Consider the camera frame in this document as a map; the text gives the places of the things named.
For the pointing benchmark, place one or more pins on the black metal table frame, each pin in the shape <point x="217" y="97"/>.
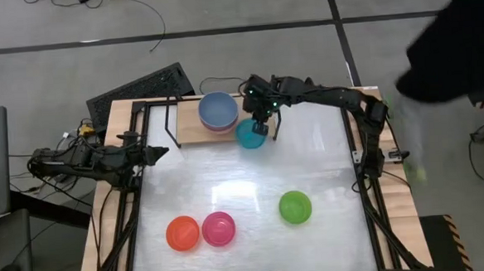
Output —
<point x="368" y="212"/>

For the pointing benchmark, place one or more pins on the green plastic bowl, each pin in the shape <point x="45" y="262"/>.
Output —
<point x="295" y="207"/>

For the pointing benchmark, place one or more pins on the purple plastic bowl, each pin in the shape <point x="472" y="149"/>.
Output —
<point x="221" y="131"/>

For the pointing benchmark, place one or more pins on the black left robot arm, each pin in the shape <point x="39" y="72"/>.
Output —
<point x="81" y="160"/>

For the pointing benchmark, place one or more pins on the wooden shelf with black legs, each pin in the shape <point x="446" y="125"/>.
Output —
<point x="187" y="126"/>

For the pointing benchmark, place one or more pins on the person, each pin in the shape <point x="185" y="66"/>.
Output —
<point x="457" y="45"/>

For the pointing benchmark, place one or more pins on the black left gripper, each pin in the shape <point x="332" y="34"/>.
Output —
<point x="137" y="156"/>

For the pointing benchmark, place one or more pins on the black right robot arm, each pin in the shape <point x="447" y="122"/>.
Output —
<point x="335" y="97"/>

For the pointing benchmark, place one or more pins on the orange plastic bowl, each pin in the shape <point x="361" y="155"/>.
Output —
<point x="182" y="233"/>

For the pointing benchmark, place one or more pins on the yellow connector plug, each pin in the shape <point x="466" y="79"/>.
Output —
<point x="86" y="129"/>

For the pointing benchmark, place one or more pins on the pink translucent plastic bowl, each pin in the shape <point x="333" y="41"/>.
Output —
<point x="218" y="229"/>

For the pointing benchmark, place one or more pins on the teal plastic bowl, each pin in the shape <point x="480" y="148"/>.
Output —
<point x="246" y="139"/>

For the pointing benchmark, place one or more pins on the silver mounting bracket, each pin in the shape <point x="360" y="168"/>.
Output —
<point x="394" y="155"/>

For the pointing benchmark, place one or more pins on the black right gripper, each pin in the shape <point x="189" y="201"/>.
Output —
<point x="262" y="93"/>

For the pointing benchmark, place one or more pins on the blue plastic bowl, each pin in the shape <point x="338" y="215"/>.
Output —
<point x="217" y="109"/>

